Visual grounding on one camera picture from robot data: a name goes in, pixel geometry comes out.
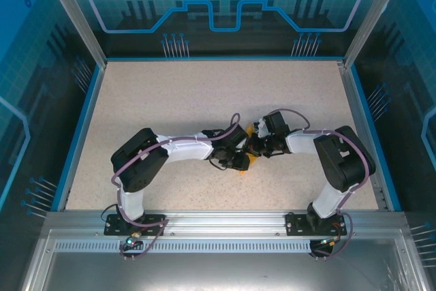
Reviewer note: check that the orange square paper sheet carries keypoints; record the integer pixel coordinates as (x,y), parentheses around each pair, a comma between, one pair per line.
(253,158)

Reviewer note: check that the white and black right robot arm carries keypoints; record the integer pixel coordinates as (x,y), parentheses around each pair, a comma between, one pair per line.
(299,141)

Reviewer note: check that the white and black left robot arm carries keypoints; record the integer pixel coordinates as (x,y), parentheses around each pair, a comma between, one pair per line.
(184,148)

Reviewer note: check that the grey sheet metal tray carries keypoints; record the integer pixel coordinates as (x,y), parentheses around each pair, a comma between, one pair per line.
(221,270)

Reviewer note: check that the blue table edge strip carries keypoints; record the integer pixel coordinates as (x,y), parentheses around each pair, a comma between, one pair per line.
(374,134)
(79,137)

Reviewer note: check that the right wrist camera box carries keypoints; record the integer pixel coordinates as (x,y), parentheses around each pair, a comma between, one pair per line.
(262,128)

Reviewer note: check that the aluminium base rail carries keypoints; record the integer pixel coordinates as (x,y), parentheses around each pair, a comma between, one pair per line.
(221,223)

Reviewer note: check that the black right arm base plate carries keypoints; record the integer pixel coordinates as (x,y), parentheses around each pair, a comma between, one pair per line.
(296,224)

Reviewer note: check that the aluminium side rail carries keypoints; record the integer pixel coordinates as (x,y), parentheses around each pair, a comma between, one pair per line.
(351,90)

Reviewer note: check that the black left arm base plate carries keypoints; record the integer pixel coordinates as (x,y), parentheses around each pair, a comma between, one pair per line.
(153,224)

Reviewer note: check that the aluminium frame post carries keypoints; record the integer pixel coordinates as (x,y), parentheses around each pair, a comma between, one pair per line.
(374,18)
(75,18)

